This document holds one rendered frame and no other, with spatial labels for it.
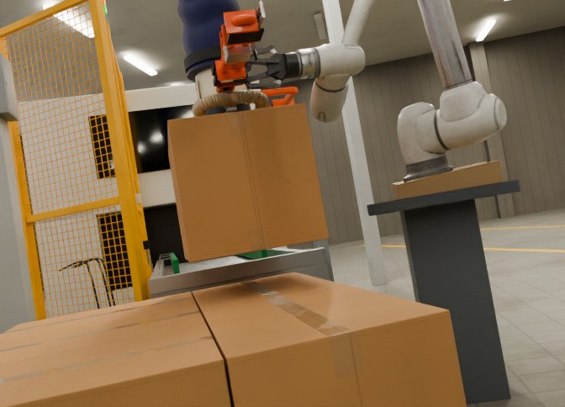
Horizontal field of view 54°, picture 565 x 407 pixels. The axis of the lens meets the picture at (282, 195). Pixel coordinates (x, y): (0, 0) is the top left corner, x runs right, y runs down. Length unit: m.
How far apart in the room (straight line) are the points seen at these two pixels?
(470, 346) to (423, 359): 1.13
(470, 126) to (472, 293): 0.59
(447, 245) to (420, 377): 1.10
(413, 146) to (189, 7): 0.93
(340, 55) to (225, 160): 0.47
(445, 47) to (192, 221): 1.07
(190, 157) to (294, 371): 0.80
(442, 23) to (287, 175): 0.82
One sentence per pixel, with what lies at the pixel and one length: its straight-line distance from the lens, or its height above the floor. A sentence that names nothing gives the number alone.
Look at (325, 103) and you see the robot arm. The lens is 1.80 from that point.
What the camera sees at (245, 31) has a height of 1.18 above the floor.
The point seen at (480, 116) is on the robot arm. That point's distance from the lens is 2.03.
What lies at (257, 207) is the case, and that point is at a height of 0.79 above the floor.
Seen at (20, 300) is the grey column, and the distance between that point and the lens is 2.94.
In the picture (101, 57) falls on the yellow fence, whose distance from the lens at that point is 3.10.
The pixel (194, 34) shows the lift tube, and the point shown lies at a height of 1.39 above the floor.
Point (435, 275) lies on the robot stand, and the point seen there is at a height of 0.46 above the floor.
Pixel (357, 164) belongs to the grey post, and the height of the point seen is 1.15.
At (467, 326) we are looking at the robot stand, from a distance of 2.13.
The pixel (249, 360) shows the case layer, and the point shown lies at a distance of 0.94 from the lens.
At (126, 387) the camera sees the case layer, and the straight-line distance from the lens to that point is 0.93.
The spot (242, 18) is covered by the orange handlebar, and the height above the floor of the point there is 1.20.
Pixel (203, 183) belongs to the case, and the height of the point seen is 0.88.
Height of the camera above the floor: 0.74
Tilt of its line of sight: 3 degrees up
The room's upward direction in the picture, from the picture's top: 10 degrees counter-clockwise
